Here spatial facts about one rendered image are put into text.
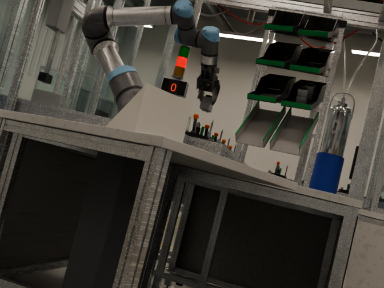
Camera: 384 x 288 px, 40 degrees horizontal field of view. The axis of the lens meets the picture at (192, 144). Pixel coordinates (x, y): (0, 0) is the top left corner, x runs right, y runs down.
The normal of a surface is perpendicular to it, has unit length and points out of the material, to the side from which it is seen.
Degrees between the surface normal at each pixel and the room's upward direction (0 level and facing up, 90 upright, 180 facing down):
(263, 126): 45
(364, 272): 90
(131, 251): 90
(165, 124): 90
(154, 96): 90
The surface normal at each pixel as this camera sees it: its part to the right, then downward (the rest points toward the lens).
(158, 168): 0.73, 0.12
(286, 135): -0.10, -0.81
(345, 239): -0.22, -0.14
